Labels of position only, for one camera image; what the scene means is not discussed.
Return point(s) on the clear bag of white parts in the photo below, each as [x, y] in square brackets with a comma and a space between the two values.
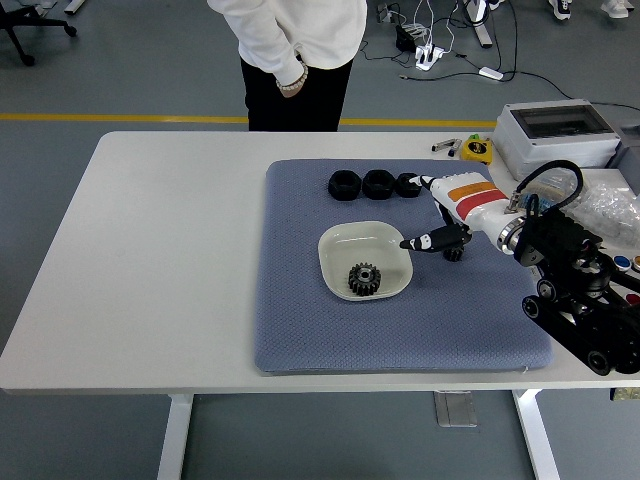
[612, 210]

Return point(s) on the large black bevel gear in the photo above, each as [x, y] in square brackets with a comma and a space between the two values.
[364, 280]

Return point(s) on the small black hex nut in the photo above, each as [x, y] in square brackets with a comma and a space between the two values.
[406, 189]

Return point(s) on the flat white box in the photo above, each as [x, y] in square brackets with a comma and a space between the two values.
[607, 179]

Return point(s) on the white table leg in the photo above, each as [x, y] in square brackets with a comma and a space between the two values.
[175, 435]
[537, 435]

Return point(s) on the small black gear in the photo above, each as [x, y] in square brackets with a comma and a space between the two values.
[454, 255]

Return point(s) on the large black hex nut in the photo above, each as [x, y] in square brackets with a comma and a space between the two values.
[343, 185]
[379, 184]

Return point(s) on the clear bag of blue resistors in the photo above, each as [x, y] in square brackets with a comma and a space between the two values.
[555, 182]

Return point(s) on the grey electrical enclosure box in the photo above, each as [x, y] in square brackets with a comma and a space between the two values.
[555, 145]

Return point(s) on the grey box blue orange buttons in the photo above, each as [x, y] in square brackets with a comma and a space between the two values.
[621, 262]

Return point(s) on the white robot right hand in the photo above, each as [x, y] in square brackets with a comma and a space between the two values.
[470, 200]

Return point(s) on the white power strip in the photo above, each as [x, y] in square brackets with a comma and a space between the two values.
[429, 56]

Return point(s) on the white square dish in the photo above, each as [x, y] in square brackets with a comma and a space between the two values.
[360, 245]

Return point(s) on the black marker pen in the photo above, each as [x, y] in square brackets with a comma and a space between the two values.
[452, 151]

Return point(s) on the grey metal floor plate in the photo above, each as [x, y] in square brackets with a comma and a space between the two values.
[455, 409]

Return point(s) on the white power adapter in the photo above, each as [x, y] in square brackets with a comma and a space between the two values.
[491, 73]

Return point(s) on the black charger box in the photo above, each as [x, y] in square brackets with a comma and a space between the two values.
[405, 39]

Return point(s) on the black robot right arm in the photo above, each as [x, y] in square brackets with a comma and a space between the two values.
[575, 240]

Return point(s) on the person's right hand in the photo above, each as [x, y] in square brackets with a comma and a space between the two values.
[292, 90]

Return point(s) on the person's right forearm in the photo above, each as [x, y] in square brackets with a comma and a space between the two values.
[260, 35]

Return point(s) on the yellow tape measure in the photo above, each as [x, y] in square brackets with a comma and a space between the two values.
[476, 150]

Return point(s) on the blue-grey padded mat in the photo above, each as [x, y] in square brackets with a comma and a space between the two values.
[350, 340]

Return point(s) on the person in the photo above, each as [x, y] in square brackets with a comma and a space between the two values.
[320, 35]
[560, 7]

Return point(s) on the white desk foot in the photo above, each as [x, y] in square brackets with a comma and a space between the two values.
[75, 6]

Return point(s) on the black office chair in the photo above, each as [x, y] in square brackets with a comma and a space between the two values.
[15, 25]

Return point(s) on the grey desk leg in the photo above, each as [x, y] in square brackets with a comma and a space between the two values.
[481, 25]

